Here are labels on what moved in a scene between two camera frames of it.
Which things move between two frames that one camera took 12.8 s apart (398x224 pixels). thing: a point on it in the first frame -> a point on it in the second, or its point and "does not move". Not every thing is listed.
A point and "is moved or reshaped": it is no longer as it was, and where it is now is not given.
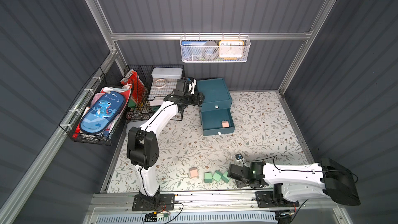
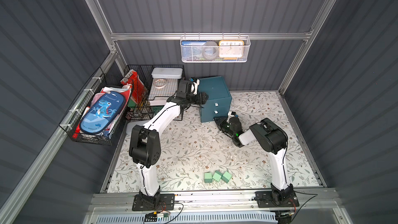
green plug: [217, 176] does not move
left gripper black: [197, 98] does not move
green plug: [208, 177] does not move
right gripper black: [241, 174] -> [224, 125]
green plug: [225, 177] does not move
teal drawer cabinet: [216, 114] is moved or reshaped
